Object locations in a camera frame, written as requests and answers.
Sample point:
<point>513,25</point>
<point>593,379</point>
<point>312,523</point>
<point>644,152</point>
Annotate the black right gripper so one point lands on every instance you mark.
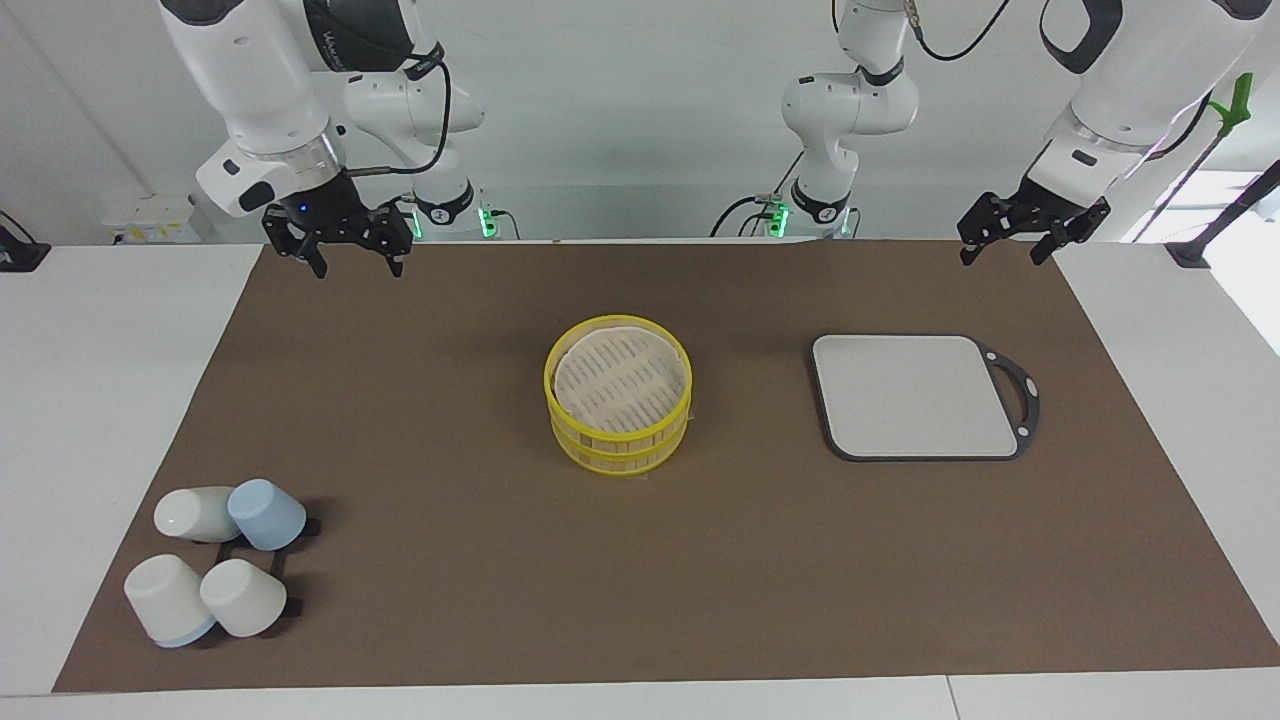
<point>325,205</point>

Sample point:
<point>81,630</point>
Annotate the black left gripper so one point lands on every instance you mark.
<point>1040,212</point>

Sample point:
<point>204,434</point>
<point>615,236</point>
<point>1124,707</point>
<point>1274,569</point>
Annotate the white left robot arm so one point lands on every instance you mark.
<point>850,100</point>

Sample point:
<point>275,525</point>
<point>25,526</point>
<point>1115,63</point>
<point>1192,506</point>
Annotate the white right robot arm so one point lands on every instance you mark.
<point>250,80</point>

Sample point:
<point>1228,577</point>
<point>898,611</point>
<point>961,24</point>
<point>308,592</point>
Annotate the white perforated steamer liner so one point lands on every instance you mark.
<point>615,380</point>

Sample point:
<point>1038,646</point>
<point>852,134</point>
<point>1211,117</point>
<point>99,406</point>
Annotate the yellow rimmed bamboo steamer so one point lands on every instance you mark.
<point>600,455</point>

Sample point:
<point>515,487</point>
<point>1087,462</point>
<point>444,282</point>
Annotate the grey cutting board dark rim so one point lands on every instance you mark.
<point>910,395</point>

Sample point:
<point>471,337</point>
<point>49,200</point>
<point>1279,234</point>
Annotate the green clip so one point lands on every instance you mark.
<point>1238,100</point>

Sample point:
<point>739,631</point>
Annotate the light blue plastic cup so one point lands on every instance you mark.
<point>268,513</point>

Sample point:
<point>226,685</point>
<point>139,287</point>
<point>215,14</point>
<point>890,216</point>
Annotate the black cup rack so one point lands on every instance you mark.
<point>311,526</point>

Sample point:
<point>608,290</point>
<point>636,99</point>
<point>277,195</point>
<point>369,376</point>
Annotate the white plastic cup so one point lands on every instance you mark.
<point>243,598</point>
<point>190,513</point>
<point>165,598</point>

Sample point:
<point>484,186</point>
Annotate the black table clamp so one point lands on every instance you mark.
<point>20,255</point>

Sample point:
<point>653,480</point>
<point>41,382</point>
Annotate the brown table mat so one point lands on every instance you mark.
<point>450,580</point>

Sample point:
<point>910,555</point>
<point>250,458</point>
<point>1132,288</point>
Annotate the black camera stand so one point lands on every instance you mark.
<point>1190,252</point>

